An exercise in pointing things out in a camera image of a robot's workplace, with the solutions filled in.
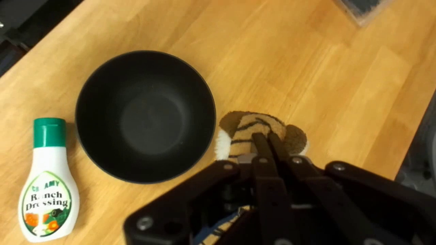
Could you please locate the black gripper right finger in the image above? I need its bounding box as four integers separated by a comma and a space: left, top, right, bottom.
267, 133, 436, 245

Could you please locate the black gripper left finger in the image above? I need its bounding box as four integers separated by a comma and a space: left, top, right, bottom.
123, 133, 292, 245

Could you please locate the stuffed tiger toy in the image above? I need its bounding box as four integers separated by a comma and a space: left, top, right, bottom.
216, 110, 310, 163

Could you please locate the black bowl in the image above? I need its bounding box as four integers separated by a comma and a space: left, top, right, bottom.
75, 50, 217, 184

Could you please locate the white ranch dressing bottle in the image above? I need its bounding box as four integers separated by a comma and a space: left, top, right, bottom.
18, 117, 81, 242

